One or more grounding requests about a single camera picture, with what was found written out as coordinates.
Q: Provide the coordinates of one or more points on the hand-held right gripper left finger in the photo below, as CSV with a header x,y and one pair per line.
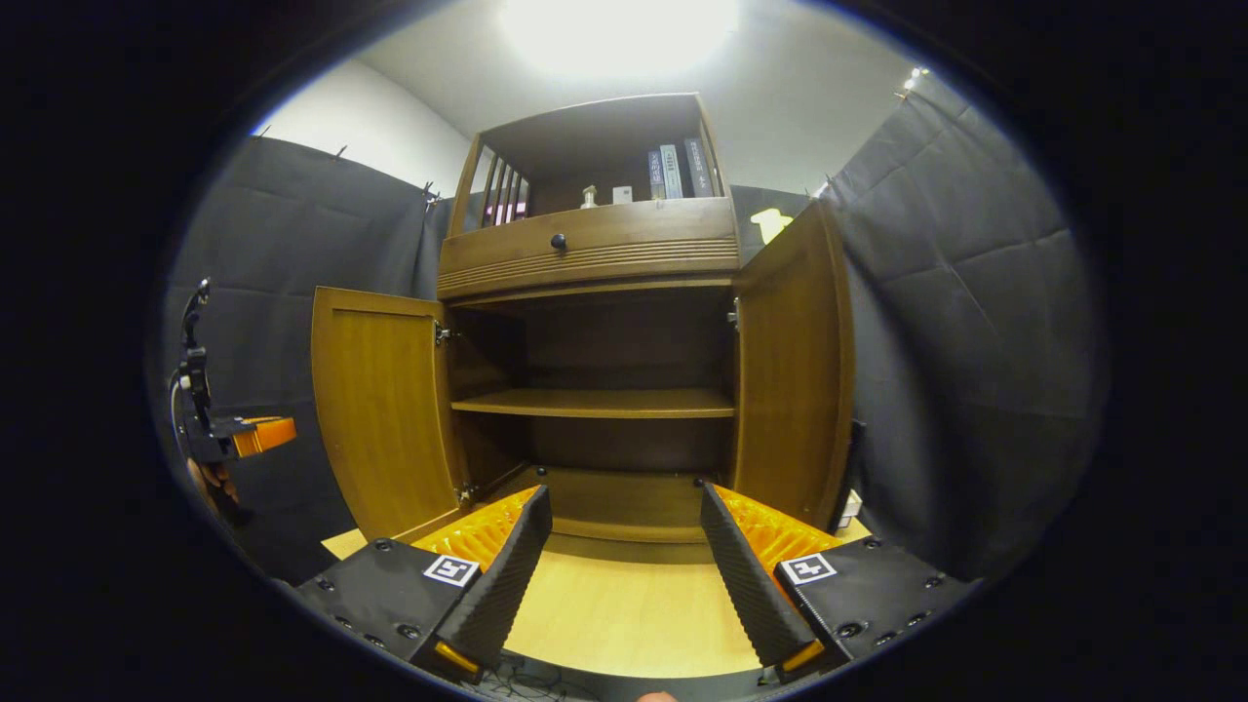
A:
x,y
502,585

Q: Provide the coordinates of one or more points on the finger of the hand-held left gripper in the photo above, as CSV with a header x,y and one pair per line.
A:
x,y
265,436

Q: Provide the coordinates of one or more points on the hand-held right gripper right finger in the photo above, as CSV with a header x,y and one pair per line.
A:
x,y
746,585

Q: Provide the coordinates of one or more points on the wooden shoe cabinet door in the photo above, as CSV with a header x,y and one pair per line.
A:
x,y
385,409
790,370

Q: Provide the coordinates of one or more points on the wooden double-door shoe cabinet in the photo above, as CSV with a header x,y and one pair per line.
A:
x,y
595,136

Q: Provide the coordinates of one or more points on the wooden cabinet drawer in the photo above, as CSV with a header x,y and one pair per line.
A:
x,y
634,229

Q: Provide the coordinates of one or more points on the white flat book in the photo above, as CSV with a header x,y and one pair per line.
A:
x,y
851,509

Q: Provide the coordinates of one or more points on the wooden inner shelf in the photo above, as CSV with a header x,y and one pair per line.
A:
x,y
595,402

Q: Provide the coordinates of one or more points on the black backdrop cloth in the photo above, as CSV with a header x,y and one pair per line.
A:
x,y
975,370

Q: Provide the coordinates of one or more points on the small white box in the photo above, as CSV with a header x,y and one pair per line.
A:
x,y
622,195

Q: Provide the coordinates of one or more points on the light grey upright book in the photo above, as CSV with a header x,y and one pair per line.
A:
x,y
671,173

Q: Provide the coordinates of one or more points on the large ceiling light panel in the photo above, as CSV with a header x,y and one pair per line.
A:
x,y
619,34

